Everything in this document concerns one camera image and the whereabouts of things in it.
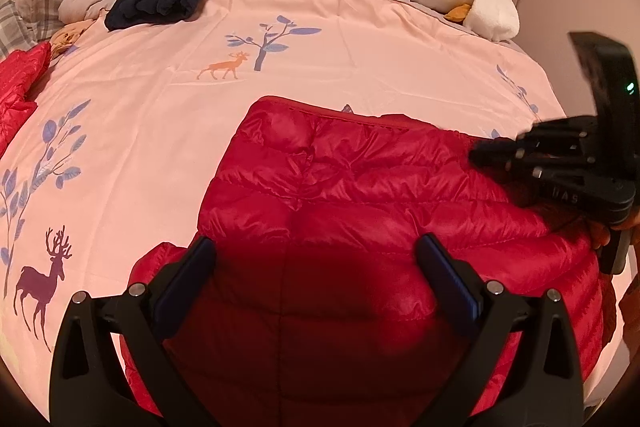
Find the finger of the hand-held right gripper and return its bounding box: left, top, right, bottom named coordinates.
left=469, top=117, right=583, bottom=170
left=505, top=161, right=556, bottom=210

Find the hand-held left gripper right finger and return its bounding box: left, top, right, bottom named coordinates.
left=415, top=233, right=586, bottom=427

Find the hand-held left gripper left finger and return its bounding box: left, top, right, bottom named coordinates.
left=48, top=234, right=218, bottom=427

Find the red down jacket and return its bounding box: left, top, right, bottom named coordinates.
left=120, top=96, right=618, bottom=427

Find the person's right forearm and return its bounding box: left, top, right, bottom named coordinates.
left=617, top=279, right=640, bottom=354

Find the person's right hand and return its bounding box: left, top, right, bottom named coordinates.
left=589, top=207, right=614, bottom=254

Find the pink printed duvet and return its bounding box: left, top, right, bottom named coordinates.
left=0, top=0, right=626, bottom=418

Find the folded red jacket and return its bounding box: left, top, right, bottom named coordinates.
left=0, top=41, right=53, bottom=158

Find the tan cloth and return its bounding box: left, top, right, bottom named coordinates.
left=50, top=19, right=98, bottom=58

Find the lilac cloth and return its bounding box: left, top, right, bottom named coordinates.
left=57, top=0, right=126, bottom=24

